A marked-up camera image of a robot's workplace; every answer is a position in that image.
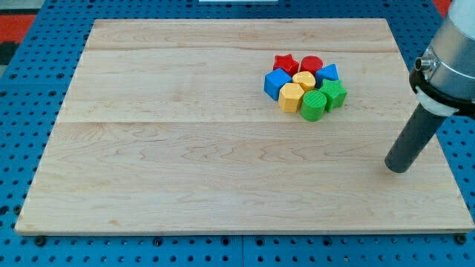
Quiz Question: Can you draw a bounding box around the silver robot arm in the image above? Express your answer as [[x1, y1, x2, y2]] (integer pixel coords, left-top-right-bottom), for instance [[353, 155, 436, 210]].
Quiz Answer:
[[384, 0, 474, 173]]

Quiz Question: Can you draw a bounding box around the blue cube block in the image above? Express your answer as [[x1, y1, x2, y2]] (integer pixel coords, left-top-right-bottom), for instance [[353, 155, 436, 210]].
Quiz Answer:
[[263, 68, 292, 101]]

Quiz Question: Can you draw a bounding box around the yellow heart block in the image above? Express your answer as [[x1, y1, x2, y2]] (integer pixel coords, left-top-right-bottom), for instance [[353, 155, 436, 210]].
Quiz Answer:
[[292, 71, 316, 92]]

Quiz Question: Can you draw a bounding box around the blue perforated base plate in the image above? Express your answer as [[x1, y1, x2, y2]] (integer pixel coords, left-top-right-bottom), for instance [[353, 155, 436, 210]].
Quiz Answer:
[[1, 0, 474, 266]]

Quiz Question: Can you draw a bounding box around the red cylinder block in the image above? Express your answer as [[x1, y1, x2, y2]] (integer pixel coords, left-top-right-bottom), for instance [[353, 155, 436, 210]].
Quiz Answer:
[[300, 55, 324, 76]]

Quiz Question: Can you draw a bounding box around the red star block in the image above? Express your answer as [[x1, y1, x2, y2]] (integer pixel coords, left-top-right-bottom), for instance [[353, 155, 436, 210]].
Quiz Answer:
[[272, 54, 300, 76]]

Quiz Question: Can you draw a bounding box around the blue triangle block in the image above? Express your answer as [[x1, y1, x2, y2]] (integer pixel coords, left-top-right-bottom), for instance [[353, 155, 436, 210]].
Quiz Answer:
[[315, 64, 339, 88]]

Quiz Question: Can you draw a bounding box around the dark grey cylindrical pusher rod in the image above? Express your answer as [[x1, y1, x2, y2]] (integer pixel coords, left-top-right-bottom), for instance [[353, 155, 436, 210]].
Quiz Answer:
[[384, 104, 446, 173]]

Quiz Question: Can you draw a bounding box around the yellow hexagon block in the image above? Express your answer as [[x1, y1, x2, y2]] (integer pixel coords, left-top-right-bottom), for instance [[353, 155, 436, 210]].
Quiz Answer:
[[278, 83, 304, 113]]

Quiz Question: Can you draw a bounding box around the green cylinder block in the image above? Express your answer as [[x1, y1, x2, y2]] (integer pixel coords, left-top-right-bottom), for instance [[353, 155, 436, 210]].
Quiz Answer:
[[301, 90, 327, 122]]

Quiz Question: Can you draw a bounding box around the light wooden board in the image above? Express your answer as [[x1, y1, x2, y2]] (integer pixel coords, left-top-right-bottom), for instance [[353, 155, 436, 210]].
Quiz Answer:
[[15, 19, 474, 236]]

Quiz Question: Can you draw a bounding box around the green star block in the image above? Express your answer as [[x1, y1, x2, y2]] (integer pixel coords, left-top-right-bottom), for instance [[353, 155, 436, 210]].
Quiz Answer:
[[318, 79, 347, 112]]

